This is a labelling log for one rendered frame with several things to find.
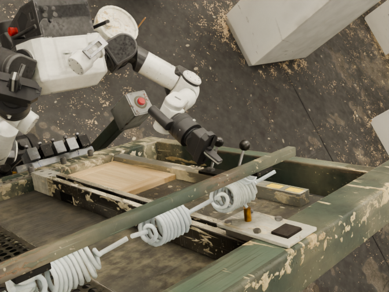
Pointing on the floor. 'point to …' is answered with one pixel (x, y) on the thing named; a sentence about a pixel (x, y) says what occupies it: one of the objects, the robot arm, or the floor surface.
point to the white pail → (116, 22)
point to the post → (106, 137)
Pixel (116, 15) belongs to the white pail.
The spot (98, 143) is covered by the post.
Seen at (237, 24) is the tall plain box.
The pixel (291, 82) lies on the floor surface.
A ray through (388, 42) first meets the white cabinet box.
